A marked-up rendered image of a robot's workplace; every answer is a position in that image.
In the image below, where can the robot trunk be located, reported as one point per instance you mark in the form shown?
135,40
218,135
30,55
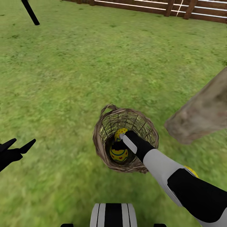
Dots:
113,215

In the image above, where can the tree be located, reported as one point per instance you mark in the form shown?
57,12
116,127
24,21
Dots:
30,11
203,114

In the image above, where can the wicker basket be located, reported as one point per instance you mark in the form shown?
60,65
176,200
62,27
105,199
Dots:
101,137

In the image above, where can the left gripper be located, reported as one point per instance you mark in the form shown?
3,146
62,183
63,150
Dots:
8,156

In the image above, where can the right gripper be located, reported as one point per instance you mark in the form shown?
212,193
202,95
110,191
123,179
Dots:
118,146

